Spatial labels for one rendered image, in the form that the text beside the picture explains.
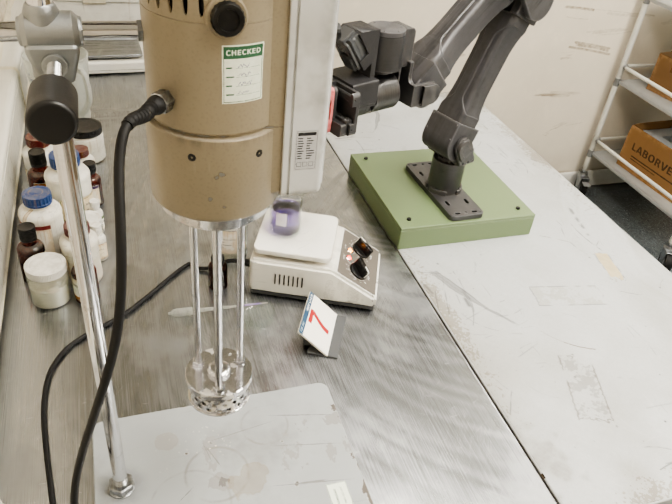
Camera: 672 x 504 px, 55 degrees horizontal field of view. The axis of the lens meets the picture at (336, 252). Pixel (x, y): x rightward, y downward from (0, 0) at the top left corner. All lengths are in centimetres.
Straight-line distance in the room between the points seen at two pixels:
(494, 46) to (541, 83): 192
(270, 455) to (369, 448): 13
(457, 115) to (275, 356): 53
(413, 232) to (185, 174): 72
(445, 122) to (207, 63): 77
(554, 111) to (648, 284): 200
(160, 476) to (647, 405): 67
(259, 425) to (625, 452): 48
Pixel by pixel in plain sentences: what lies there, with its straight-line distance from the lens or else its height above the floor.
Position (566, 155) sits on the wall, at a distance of 338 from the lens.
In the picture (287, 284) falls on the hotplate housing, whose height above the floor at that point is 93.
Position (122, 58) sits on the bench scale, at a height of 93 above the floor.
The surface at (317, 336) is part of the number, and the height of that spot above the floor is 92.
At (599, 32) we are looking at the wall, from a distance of 315.
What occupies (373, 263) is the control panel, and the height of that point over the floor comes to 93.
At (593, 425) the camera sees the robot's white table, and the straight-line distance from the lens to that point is 97.
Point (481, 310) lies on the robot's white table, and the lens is 108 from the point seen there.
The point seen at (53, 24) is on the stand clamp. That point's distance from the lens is 47.
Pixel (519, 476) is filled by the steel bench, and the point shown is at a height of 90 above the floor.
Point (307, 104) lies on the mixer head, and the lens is 48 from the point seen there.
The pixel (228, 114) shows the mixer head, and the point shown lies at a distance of 46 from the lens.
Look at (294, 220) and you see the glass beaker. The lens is 99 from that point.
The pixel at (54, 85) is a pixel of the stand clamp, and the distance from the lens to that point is 41.
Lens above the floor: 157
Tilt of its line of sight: 36 degrees down
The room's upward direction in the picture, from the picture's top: 7 degrees clockwise
